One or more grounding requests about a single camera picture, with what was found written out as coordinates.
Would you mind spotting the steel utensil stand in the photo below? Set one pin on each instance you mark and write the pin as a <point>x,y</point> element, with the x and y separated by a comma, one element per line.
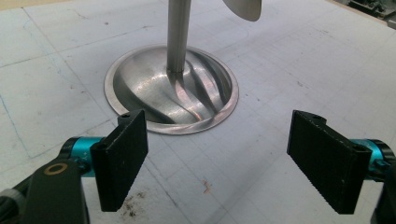
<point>179,34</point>

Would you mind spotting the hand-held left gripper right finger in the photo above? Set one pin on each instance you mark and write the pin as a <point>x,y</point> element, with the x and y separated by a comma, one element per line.
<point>328,161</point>

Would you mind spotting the white gridded mat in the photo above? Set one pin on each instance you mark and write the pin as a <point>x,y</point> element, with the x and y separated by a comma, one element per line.
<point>295,62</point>

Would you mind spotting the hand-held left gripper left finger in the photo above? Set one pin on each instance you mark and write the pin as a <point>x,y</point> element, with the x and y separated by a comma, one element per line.
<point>120,158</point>

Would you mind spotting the aluminium floor rail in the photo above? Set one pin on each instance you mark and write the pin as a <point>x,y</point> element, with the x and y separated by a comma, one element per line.
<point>376,11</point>

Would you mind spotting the large metal spoon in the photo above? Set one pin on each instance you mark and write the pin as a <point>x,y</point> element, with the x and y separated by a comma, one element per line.
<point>246,9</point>

